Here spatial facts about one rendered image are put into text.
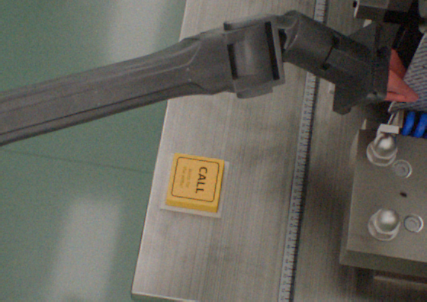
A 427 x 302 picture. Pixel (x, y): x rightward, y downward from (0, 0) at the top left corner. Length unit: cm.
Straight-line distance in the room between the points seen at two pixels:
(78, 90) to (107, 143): 134
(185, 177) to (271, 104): 17
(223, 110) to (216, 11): 16
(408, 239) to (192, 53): 35
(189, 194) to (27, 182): 106
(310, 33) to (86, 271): 123
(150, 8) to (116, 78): 150
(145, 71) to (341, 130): 43
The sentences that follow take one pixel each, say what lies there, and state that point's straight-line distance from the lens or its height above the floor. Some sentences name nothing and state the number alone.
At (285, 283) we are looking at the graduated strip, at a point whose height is 90.
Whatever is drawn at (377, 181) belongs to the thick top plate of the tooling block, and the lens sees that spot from 119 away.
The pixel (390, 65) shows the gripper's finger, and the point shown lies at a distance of 116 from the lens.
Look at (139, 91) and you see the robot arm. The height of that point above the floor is 123.
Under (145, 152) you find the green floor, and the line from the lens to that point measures 230.
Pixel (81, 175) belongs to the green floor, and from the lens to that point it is 229.
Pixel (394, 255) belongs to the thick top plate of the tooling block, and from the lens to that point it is 116.
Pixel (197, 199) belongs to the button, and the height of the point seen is 92.
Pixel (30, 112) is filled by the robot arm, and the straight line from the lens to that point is 95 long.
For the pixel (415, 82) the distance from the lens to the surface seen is 118.
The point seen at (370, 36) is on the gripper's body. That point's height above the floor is 113.
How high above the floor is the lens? 211
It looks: 67 degrees down
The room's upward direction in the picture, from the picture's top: 5 degrees clockwise
